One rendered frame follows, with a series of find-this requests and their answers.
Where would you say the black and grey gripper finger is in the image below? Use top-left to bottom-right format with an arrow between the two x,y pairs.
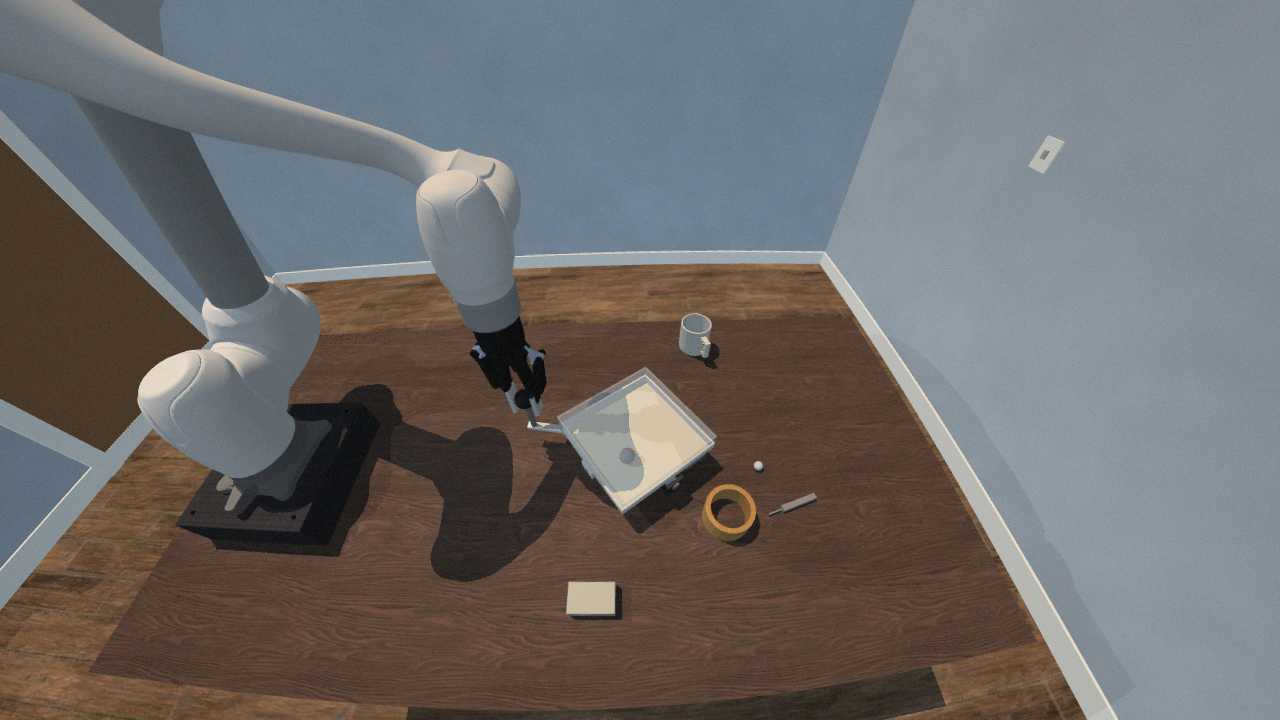
506,346 -> 547,416
470,343 -> 518,413

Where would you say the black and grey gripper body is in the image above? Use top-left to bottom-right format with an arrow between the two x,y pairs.
474,316 -> 530,366

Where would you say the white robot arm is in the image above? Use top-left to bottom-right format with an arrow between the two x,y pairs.
0,0 -> 521,515

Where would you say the pale grey mug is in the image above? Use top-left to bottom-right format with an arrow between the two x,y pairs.
678,314 -> 712,357

